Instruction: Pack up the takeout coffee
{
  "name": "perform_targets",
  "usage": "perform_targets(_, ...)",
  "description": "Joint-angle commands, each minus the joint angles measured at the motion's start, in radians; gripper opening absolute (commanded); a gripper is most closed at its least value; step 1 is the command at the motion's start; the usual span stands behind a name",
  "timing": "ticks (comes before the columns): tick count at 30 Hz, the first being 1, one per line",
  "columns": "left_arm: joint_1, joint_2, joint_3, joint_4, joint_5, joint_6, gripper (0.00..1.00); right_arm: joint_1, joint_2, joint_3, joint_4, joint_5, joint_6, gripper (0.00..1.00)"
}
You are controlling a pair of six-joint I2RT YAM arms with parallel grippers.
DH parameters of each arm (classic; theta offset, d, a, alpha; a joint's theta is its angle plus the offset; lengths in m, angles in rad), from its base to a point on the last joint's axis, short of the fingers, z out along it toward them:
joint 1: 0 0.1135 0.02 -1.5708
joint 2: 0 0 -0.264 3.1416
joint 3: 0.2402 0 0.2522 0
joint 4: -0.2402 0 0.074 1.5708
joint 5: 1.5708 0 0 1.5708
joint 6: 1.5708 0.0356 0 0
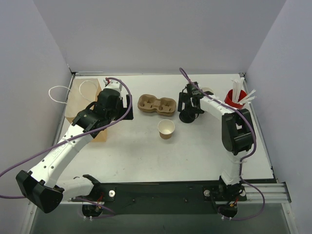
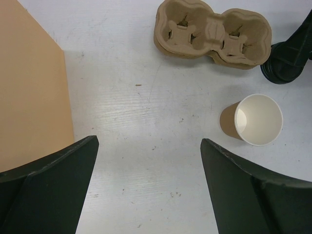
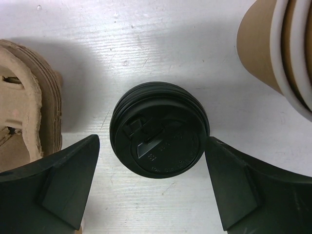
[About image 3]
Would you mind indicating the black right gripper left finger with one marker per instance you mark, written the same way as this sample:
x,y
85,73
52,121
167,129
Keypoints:
x,y
49,196

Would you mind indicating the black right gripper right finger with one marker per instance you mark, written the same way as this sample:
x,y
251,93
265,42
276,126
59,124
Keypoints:
x,y
254,197

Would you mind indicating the pulp cup carrier tray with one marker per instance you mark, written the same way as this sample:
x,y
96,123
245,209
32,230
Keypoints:
x,y
30,106

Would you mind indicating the black coffee lid stack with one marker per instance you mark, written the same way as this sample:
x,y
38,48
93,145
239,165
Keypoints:
x,y
158,130

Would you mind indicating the stacked kraft paper cups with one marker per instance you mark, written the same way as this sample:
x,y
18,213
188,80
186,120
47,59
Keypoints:
x,y
274,44

